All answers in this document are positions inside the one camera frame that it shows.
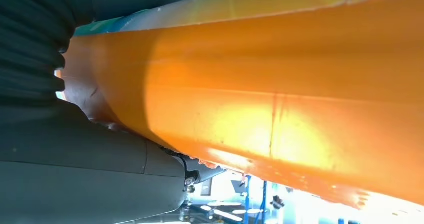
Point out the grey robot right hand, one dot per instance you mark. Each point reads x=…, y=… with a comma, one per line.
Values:
x=82, y=182

